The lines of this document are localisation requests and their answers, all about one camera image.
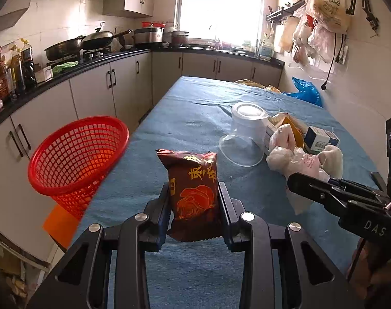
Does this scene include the white blue medicine box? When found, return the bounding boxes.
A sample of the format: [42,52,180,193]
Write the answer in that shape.
[304,125,341,154]

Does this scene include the white countertop box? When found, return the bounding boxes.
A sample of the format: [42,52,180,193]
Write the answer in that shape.
[35,66,54,84]

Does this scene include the wok with steel lid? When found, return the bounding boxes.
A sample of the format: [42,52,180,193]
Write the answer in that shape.
[82,22,132,51]

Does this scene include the red plastic basket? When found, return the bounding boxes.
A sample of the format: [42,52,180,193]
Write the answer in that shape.
[28,116,130,221]

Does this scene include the gas stove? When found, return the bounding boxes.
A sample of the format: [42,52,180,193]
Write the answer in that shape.
[47,46,113,65]

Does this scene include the grey lower kitchen cabinets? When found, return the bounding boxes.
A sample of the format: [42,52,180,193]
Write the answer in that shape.
[0,51,285,263]

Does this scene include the green cloth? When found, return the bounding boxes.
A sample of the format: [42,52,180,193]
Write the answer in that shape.
[52,61,79,75]

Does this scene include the pinkish crumpled plastic bag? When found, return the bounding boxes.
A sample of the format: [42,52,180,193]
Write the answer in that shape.
[268,124,296,155]

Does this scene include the dark cooking pot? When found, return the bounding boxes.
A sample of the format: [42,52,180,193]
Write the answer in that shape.
[171,30,190,47]

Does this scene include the brown snack packet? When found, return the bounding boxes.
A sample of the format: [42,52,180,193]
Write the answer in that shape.
[156,150,224,242]

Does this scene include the orange cardboard box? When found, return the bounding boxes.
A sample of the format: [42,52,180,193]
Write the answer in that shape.
[278,115,305,149]

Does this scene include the white snack packet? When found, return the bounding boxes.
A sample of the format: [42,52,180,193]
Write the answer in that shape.
[266,146,332,215]

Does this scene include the steel rice cooker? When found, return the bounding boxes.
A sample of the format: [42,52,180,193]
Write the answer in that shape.
[133,27,165,47]

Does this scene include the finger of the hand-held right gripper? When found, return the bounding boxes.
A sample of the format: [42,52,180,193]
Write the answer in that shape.
[329,176,387,200]
[287,172,389,213]

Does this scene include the blue plastic bag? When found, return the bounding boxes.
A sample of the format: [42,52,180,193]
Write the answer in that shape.
[282,76,323,108]

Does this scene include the black cable with plug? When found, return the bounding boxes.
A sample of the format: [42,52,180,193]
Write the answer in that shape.
[321,32,348,91]

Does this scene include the small white box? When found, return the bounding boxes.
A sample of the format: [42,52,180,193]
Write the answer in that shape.
[264,118,281,150]

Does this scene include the kitchen window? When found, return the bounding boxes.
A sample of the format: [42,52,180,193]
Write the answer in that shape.
[179,0,266,48]

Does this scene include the blue tablecloth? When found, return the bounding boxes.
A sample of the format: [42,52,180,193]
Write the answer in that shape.
[72,75,390,309]

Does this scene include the white crumpled wrapper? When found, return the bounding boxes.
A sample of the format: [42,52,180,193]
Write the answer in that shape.
[318,145,344,181]

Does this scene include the clear plastic cup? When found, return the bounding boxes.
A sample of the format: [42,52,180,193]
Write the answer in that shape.
[219,101,269,167]

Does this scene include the row of condiment bottles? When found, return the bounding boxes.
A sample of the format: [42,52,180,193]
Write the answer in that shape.
[0,39,37,101]

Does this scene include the yellow plastic bag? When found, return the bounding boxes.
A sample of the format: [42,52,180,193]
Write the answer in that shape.
[233,79,281,94]

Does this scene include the person's right hand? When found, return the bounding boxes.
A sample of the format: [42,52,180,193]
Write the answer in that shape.
[347,241,391,301]

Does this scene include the black open wok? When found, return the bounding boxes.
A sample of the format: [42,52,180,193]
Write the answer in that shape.
[44,35,87,61]

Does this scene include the metal wall rack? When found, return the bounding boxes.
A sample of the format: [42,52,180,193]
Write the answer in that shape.
[266,0,309,24]

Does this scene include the bunch of hanging plastic bags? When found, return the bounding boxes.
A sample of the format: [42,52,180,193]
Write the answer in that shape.
[278,0,352,69]

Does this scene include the teal dish container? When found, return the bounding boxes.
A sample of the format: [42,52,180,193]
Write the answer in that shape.
[259,35,275,60]

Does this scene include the black kitchen countertop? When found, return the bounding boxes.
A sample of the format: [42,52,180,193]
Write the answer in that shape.
[0,46,285,134]

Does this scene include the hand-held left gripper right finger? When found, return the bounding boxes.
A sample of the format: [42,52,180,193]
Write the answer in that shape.
[218,182,365,309]

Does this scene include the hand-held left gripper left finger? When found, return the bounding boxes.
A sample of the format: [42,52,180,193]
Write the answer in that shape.
[26,183,172,309]

